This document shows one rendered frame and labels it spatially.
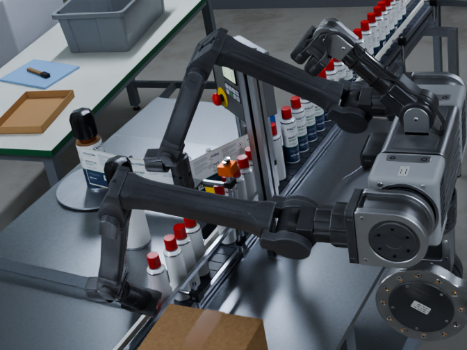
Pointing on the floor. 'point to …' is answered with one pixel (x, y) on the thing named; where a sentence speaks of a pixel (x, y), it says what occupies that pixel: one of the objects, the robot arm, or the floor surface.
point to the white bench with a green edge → (93, 81)
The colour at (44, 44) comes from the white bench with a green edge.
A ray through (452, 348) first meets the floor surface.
